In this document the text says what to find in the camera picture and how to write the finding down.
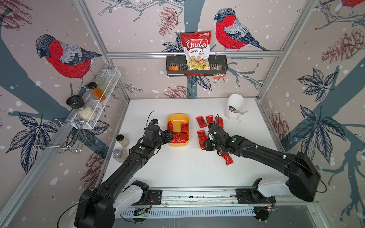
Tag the white paper cup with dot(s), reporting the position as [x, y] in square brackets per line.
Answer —
[234, 107]

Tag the small glass spice jar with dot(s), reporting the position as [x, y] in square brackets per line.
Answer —
[122, 140]
[119, 156]

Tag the orange spice jar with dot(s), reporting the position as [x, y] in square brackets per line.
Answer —
[96, 91]

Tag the yellow plastic storage box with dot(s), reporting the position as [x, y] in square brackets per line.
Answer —
[176, 120]

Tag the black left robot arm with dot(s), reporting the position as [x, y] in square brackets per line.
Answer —
[96, 207]

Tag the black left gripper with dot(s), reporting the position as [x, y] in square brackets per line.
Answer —
[167, 136]

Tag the black lid salt jar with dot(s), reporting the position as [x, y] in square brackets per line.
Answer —
[85, 112]

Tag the black wire wall basket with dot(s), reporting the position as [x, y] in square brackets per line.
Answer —
[178, 67]

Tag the chrome wire rack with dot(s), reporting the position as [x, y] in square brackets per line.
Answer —
[63, 135]

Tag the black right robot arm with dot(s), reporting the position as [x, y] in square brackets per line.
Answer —
[303, 176]

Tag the green item on shelf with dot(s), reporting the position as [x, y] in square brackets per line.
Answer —
[103, 84]

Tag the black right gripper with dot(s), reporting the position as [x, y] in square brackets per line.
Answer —
[207, 145]

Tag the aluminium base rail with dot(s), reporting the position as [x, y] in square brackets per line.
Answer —
[173, 203]

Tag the Chuba cassava chips bag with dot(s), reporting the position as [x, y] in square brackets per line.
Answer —
[196, 47]

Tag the white wire wall shelf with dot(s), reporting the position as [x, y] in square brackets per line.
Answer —
[112, 76]

